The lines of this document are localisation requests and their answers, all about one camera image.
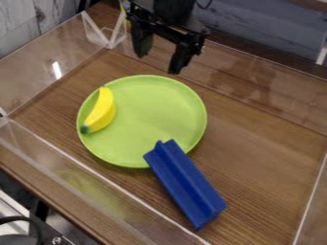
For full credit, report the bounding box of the green round plate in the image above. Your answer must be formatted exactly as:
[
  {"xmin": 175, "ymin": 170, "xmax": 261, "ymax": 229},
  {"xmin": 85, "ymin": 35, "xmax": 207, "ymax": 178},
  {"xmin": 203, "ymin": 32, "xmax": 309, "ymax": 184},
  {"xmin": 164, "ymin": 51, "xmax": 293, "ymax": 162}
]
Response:
[{"xmin": 75, "ymin": 75, "xmax": 207, "ymax": 168}]

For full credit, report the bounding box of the yellow toy banana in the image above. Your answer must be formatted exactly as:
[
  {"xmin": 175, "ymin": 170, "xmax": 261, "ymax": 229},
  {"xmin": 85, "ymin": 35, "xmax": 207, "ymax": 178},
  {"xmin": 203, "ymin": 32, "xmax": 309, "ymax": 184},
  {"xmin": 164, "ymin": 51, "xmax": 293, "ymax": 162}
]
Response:
[{"xmin": 80, "ymin": 86, "xmax": 116, "ymax": 134}]

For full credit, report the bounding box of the clear acrylic enclosure wall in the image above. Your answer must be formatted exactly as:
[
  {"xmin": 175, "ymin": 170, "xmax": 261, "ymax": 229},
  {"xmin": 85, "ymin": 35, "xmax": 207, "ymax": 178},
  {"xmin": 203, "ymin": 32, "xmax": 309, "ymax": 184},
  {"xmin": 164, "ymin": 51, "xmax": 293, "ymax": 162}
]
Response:
[{"xmin": 0, "ymin": 6, "xmax": 327, "ymax": 245}]

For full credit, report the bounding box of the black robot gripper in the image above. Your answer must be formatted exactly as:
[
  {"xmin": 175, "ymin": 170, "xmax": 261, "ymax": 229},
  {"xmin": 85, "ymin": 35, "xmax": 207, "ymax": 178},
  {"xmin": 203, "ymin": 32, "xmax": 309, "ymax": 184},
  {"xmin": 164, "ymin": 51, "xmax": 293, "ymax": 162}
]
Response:
[{"xmin": 127, "ymin": 0, "xmax": 209, "ymax": 75}]

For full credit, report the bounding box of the blue plastic block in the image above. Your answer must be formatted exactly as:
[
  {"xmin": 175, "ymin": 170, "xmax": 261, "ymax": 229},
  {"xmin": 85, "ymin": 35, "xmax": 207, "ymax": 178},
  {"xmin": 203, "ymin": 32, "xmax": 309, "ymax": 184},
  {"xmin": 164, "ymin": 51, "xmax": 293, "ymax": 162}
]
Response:
[{"xmin": 143, "ymin": 140, "xmax": 227, "ymax": 230}]

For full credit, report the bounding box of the black metal table bracket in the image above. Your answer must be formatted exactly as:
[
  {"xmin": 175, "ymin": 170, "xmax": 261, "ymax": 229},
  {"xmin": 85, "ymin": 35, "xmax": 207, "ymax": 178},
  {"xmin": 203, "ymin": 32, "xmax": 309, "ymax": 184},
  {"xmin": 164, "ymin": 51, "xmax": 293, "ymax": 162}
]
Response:
[{"xmin": 29, "ymin": 201, "xmax": 73, "ymax": 245}]

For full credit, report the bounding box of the black cable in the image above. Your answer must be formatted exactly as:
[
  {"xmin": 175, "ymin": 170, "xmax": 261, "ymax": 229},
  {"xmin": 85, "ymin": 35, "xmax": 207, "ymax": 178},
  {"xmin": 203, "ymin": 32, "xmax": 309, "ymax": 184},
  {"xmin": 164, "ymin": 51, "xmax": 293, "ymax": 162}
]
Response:
[{"xmin": 0, "ymin": 215, "xmax": 44, "ymax": 245}]

